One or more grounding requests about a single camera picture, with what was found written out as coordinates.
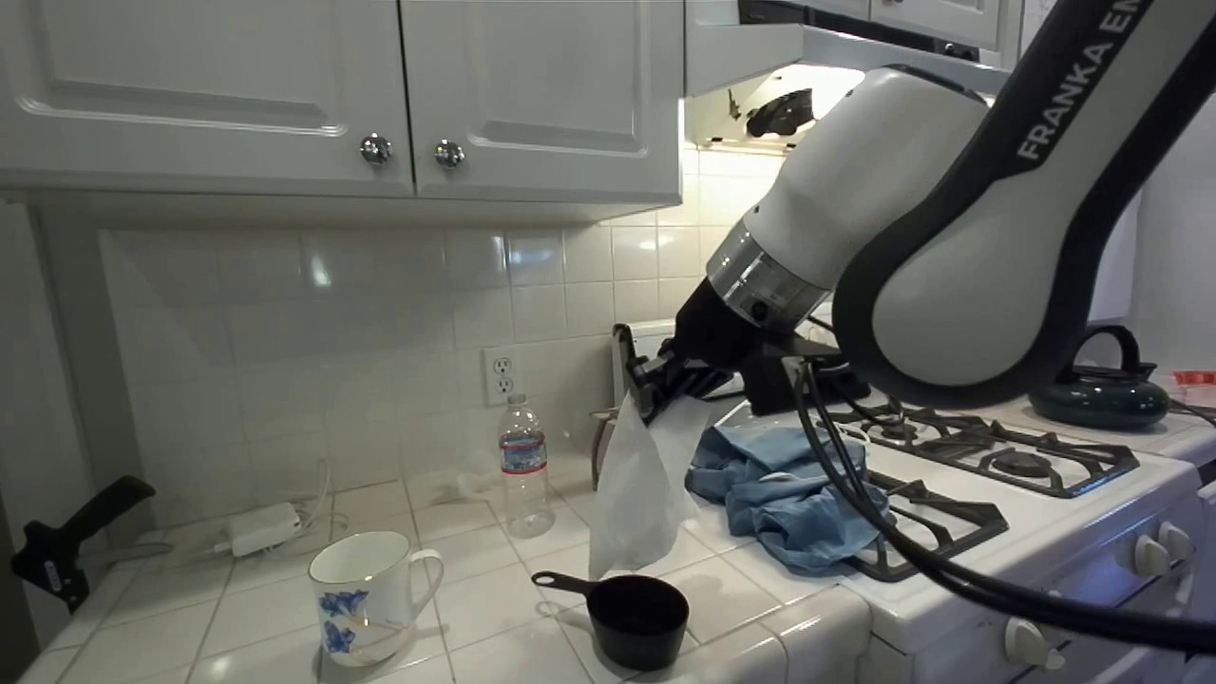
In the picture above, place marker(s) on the silver cabinet knob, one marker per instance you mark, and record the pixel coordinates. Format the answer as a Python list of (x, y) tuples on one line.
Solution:
[(449, 154), (373, 144)]

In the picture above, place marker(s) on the black stove grate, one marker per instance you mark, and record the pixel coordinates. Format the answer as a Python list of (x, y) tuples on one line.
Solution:
[(1013, 457), (945, 534)]

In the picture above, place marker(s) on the dark green kettle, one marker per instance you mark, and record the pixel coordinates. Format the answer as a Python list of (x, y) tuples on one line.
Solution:
[(1098, 394)]

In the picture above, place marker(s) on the white gas stove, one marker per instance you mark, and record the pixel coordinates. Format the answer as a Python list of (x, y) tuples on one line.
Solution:
[(1051, 534)]

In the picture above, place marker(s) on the clear plastic water bottle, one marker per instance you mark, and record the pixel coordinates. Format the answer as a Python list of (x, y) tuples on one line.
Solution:
[(527, 462)]

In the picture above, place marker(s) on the black clamp mount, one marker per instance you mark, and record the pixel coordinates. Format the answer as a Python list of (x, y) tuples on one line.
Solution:
[(69, 544)]

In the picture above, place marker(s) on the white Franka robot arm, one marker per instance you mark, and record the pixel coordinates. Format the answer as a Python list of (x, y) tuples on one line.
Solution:
[(989, 201)]

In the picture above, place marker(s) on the white wall outlet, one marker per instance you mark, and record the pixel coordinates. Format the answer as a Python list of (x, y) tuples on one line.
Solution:
[(500, 376)]

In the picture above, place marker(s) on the white power adapter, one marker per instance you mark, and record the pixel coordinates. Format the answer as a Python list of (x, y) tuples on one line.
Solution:
[(267, 529)]

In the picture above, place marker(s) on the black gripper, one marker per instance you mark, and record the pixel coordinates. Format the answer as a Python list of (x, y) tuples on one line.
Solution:
[(726, 334)]

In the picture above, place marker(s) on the blue cloth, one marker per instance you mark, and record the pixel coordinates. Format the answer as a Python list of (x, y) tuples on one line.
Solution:
[(783, 500)]

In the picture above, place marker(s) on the white upper cabinet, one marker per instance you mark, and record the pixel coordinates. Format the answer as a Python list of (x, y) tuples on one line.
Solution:
[(204, 88)]

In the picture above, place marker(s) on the white mug blue flowers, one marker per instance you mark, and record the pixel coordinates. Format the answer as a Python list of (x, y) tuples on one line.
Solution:
[(362, 592)]

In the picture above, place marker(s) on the black measuring cup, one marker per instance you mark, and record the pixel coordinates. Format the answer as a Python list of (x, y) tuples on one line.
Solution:
[(632, 617)]

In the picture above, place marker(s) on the white stove knob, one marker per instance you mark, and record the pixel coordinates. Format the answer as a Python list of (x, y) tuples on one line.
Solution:
[(1150, 557), (1023, 644), (1179, 539)]

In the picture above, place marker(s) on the white range hood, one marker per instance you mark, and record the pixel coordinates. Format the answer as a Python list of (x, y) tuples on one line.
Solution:
[(823, 52)]

